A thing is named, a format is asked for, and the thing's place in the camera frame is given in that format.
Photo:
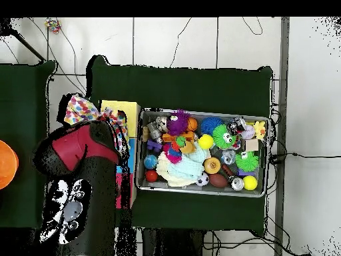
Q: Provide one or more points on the brown monkey toy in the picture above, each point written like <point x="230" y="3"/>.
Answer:
<point x="187" y="145"/>

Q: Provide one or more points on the light teal cloth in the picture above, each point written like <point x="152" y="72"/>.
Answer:
<point x="186" y="166"/>

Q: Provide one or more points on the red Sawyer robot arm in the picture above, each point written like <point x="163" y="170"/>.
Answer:
<point x="80" y="149"/>

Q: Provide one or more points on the wooden box with three holes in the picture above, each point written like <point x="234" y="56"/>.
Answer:
<point x="133" y="114"/>

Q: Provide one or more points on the shallow clear bin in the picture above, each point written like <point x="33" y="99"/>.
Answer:
<point x="139" y="178"/>

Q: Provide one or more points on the purple spiky monster toy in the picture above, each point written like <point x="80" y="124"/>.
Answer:
<point x="177" y="122"/>

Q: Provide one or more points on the small orange basketball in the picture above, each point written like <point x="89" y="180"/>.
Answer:
<point x="192" y="124"/>

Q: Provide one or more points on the blue globe ball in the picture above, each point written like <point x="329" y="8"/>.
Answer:
<point x="151" y="161"/>

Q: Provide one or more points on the yellow ball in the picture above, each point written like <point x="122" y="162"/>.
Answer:
<point x="250" y="183"/>
<point x="206" y="141"/>

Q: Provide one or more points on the blue spiky ball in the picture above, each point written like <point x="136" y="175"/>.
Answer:
<point x="211" y="125"/>

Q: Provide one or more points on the small soccer ball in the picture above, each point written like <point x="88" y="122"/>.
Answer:
<point x="202" y="180"/>

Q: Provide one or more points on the green spiky ball with eyes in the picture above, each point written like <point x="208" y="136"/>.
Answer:
<point x="224" y="136"/>

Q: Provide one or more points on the dark green table cloth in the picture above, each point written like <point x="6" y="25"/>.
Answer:
<point x="181" y="85"/>

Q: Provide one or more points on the small brown football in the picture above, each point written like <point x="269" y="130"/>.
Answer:
<point x="217" y="180"/>

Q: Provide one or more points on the green covered side table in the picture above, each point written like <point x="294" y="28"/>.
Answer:
<point x="21" y="106"/>

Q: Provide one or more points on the orange bowl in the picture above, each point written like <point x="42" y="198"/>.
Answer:
<point x="6" y="162"/>

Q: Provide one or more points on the small colourful toy on floor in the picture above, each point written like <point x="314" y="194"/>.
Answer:
<point x="52" y="24"/>

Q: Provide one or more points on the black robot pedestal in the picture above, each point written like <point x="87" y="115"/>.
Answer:
<point x="170" y="245"/>

